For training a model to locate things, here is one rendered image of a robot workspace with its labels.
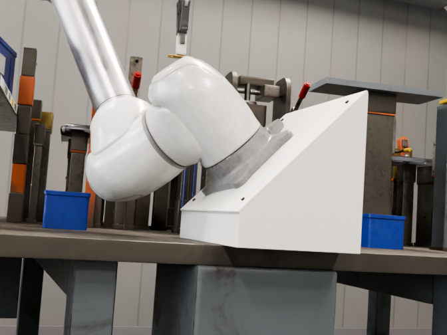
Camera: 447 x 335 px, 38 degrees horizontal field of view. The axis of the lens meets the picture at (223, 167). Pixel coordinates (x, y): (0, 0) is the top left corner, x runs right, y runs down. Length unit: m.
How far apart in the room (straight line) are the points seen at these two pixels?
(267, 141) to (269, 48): 2.97
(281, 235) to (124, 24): 2.97
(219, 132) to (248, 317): 0.37
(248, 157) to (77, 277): 0.41
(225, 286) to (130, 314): 2.74
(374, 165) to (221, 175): 0.68
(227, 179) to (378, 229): 0.58
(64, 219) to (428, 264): 0.84
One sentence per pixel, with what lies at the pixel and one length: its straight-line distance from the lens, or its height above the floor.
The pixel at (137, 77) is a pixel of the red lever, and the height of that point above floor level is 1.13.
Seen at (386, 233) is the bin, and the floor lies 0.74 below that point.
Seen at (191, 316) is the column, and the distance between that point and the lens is 1.23.
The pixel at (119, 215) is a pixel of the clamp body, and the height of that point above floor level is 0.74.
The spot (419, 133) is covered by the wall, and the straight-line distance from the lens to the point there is 4.81.
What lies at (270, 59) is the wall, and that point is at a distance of 4.29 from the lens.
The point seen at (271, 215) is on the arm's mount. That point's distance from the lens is 1.19.
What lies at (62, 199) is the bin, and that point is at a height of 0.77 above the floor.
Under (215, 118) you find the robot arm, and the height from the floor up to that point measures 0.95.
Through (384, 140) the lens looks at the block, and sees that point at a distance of 1.93.
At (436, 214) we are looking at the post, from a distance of 2.05.
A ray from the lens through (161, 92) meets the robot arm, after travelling 1.32.
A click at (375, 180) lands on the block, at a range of 1.90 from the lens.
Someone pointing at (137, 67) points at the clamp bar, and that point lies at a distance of 1.96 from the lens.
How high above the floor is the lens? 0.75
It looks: 5 degrees up
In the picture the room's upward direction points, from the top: 4 degrees clockwise
